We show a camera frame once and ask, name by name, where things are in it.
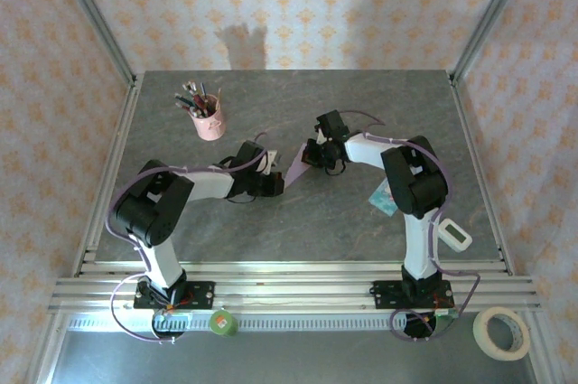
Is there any pink pen cup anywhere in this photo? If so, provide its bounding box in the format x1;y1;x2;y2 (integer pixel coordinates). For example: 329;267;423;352
193;93;227;142

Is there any teal illustrated card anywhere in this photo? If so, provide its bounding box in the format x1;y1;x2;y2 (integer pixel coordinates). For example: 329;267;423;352
368;180;398;216

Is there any white digital timer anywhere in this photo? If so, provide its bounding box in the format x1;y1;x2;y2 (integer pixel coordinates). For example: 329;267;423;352
437;219;473;253

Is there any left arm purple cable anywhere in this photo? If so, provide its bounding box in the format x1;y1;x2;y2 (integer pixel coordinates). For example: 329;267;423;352
104;131;268;344

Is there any purple paper sheet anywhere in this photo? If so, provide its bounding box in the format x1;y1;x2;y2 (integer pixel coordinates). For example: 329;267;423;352
284;142;312;186

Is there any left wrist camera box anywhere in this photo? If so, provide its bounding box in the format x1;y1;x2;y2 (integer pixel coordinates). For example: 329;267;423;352
264;151;282;176

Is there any slotted cable duct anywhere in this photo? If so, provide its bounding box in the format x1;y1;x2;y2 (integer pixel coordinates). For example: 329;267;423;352
67;314;452;332

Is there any aluminium mounting rail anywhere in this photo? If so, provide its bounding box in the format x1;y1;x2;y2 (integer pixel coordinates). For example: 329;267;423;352
47;260;542;314

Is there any aluminium corner post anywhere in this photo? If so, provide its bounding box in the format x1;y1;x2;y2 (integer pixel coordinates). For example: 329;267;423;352
48;0;139;87
449;0;538;87

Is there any green tape roll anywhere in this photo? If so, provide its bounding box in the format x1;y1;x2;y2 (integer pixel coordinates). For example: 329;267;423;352
208;309;239;338

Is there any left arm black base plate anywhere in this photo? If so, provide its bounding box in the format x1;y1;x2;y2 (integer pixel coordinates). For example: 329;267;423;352
134;281;216;312

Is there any white masking tape roll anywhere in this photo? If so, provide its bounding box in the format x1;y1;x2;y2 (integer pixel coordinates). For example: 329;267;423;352
472;306;532;361

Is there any aluminium side rail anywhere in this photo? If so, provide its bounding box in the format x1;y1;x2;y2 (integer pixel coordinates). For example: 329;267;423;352
71;76;145;276
449;76;516;276

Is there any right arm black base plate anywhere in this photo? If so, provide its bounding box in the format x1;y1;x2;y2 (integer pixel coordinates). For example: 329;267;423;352
370;279;455;311

